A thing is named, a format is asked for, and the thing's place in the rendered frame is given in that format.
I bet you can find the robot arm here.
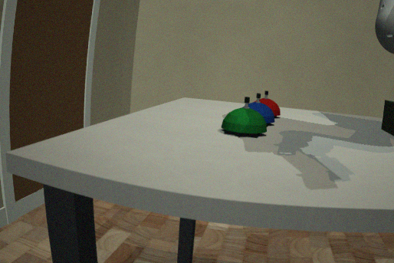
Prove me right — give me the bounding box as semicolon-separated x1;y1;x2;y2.
375;0;394;54

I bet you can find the blue dome bell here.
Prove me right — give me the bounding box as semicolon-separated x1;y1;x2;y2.
248;94;274;127

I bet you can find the green dome bell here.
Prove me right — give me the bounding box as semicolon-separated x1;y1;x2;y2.
222;97;267;138

